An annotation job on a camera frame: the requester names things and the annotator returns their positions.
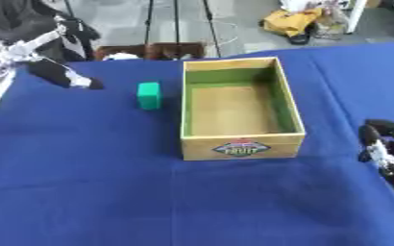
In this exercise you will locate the tan cardboard box green inside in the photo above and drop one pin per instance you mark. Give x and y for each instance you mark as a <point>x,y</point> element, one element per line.
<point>237,112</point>

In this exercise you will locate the white furniture leg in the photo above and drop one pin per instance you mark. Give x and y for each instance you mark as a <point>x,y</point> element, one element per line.
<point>355,16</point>

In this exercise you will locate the black tripod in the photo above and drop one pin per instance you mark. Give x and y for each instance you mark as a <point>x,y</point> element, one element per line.
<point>148,22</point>

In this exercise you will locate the green rectangular block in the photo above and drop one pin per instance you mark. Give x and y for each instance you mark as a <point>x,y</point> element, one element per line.
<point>149,96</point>

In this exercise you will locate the yellow bag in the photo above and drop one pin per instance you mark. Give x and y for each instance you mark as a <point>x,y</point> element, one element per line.
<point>290,20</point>

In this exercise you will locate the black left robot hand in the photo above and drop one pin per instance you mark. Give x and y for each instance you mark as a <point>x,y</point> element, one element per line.
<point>54,72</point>

